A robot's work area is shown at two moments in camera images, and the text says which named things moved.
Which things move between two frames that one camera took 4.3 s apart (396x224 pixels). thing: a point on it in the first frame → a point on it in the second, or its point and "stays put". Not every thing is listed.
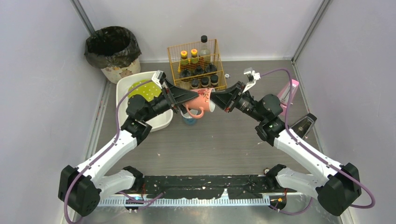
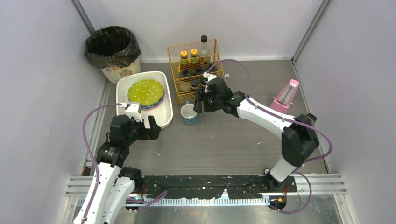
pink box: x=284 y=95 stays put
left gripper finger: x=181 y=95 → x=155 y=129
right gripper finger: x=222 y=98 → x=197 y=107
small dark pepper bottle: x=204 y=81 stays put
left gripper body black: x=168 y=98 → x=145 y=131
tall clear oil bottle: x=204 y=54 stays put
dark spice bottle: x=194 y=83 stays put
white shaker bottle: x=210 y=68 stays put
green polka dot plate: x=148 y=90 stays put
